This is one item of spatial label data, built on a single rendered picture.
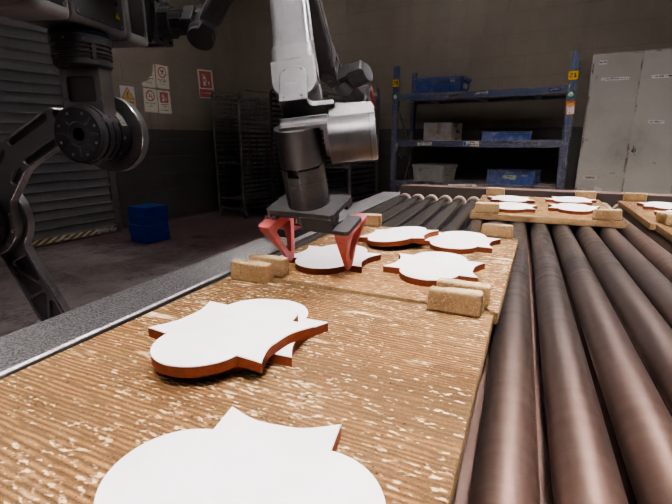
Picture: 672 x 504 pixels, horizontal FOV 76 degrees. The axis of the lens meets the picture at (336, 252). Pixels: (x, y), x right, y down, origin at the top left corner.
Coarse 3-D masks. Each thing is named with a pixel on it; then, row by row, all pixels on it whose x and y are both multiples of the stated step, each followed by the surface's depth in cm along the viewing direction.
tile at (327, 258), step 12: (300, 252) 69; (312, 252) 69; (324, 252) 69; (336, 252) 69; (360, 252) 69; (300, 264) 62; (312, 264) 62; (324, 264) 62; (336, 264) 62; (360, 264) 62
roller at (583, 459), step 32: (544, 224) 106; (544, 256) 77; (544, 288) 61; (544, 320) 52; (544, 352) 45; (576, 352) 42; (544, 384) 40; (576, 384) 37; (576, 416) 32; (576, 448) 29; (608, 448) 30; (576, 480) 27; (608, 480) 27
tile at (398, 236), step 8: (376, 232) 83; (384, 232) 82; (392, 232) 82; (400, 232) 81; (408, 232) 80; (416, 232) 79; (424, 232) 79; (432, 232) 79; (360, 240) 80; (368, 240) 77; (376, 240) 75; (384, 240) 74; (392, 240) 74; (400, 240) 74; (408, 240) 75; (416, 240) 75; (424, 240) 74
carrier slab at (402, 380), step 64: (320, 320) 46; (384, 320) 46; (448, 320) 46; (0, 384) 34; (64, 384) 34; (128, 384) 34; (192, 384) 34; (256, 384) 34; (320, 384) 34; (384, 384) 34; (448, 384) 34; (0, 448) 27; (64, 448) 27; (128, 448) 27; (384, 448) 27; (448, 448) 27
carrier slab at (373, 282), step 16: (320, 240) 82; (512, 240) 82; (384, 256) 71; (464, 256) 71; (480, 256) 71; (496, 256) 71; (512, 256) 71; (352, 272) 62; (368, 272) 62; (384, 272) 62; (480, 272) 62; (496, 272) 62; (320, 288) 57; (336, 288) 56; (352, 288) 55; (368, 288) 55; (384, 288) 55; (400, 288) 55; (416, 288) 55; (496, 288) 55; (496, 304) 50; (496, 320) 48
